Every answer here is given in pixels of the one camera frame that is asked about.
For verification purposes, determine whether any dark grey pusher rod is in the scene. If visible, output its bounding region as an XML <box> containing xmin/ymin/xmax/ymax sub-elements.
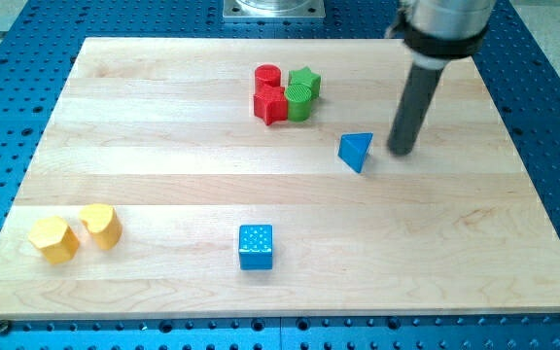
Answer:
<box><xmin>387</xmin><ymin>63</ymin><xmax>443</xmax><ymax>157</ymax></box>

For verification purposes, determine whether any blue triangular block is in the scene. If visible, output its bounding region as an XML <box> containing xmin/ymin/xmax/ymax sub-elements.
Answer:
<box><xmin>337</xmin><ymin>132</ymin><xmax>373</xmax><ymax>173</ymax></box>

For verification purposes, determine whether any blue cube block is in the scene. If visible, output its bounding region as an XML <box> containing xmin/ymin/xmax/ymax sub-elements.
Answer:
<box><xmin>238</xmin><ymin>225</ymin><xmax>273</xmax><ymax>270</ymax></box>

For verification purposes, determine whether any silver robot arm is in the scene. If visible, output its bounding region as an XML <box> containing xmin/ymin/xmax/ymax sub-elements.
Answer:
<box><xmin>385</xmin><ymin>0</ymin><xmax>496</xmax><ymax>156</ymax></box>

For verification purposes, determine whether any green star block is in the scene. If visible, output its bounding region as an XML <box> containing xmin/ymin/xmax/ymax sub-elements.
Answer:
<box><xmin>288</xmin><ymin>66</ymin><xmax>322</xmax><ymax>99</ymax></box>

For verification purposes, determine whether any green cylinder block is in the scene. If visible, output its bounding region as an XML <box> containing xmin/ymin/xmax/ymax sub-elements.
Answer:
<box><xmin>285</xmin><ymin>84</ymin><xmax>312</xmax><ymax>122</ymax></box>

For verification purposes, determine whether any red cylinder block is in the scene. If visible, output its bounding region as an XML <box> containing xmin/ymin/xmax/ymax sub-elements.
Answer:
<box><xmin>254</xmin><ymin>64</ymin><xmax>282</xmax><ymax>92</ymax></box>

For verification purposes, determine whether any red star block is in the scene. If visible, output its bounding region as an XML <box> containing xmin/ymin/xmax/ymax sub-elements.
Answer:
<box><xmin>253</xmin><ymin>85</ymin><xmax>288</xmax><ymax>125</ymax></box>

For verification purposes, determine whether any wooden board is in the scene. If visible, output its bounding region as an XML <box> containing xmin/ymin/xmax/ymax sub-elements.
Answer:
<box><xmin>0</xmin><ymin>38</ymin><xmax>560</xmax><ymax>320</ymax></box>

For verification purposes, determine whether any yellow heart block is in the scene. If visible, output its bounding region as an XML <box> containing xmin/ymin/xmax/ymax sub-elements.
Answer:
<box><xmin>79</xmin><ymin>203</ymin><xmax>123</xmax><ymax>250</ymax></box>

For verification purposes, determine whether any yellow hexagon block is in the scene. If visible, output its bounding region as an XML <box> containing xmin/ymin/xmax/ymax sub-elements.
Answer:
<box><xmin>28</xmin><ymin>216</ymin><xmax>80</xmax><ymax>264</ymax></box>

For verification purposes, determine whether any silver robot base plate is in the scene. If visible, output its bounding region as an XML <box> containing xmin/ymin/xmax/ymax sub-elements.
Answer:
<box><xmin>223</xmin><ymin>0</ymin><xmax>326</xmax><ymax>19</ymax></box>

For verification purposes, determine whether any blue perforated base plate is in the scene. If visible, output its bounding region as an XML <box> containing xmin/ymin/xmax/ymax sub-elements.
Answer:
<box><xmin>0</xmin><ymin>1</ymin><xmax>560</xmax><ymax>349</ymax></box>

